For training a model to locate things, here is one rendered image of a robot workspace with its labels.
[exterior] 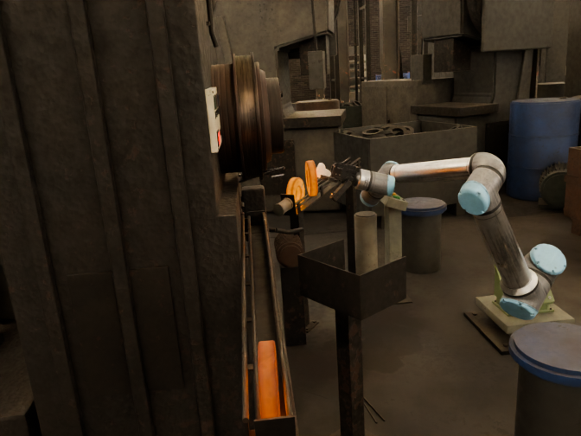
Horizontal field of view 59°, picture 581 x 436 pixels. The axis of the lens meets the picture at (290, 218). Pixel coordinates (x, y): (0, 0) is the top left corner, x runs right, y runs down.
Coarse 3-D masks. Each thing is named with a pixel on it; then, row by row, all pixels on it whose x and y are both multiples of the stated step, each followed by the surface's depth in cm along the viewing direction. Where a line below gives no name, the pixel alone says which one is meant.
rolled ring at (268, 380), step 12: (264, 348) 100; (264, 360) 97; (276, 360) 108; (264, 372) 96; (276, 372) 97; (264, 384) 94; (276, 384) 95; (264, 396) 94; (276, 396) 94; (264, 408) 94; (276, 408) 94
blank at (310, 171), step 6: (306, 162) 221; (312, 162) 220; (306, 168) 224; (312, 168) 217; (306, 174) 227; (312, 174) 216; (306, 180) 229; (312, 180) 216; (312, 186) 217; (312, 192) 220
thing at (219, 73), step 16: (224, 64) 188; (224, 80) 178; (224, 96) 175; (224, 112) 175; (224, 128) 176; (240, 128) 173; (224, 144) 179; (240, 144) 175; (224, 160) 184; (240, 160) 185
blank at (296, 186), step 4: (292, 180) 247; (296, 180) 247; (300, 180) 252; (288, 184) 246; (292, 184) 245; (296, 184) 247; (300, 184) 252; (288, 188) 245; (292, 188) 244; (296, 188) 248; (300, 188) 253; (288, 192) 245; (292, 192) 244; (296, 192) 255; (300, 192) 254; (304, 192) 257; (296, 196) 248; (300, 196) 254; (296, 200) 248
